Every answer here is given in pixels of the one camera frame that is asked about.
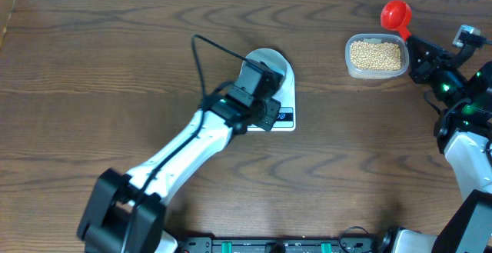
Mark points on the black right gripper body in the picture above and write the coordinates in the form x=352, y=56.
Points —
x=446, y=82

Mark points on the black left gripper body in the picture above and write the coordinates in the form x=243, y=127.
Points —
x=261, y=115

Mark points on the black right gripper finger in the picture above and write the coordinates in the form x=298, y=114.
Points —
x=415, y=58
x=420, y=48

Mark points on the red plastic measuring scoop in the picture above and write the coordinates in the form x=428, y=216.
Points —
x=396, y=16

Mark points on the grey round bowl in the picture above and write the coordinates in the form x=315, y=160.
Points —
x=274, y=59

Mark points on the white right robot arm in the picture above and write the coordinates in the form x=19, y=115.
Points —
x=463, y=134

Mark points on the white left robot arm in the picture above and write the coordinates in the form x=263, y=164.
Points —
x=125, y=212

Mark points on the white digital kitchen scale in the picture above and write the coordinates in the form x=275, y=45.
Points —
x=286, y=119

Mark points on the clear container of soybeans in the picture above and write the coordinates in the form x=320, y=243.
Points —
x=376, y=56

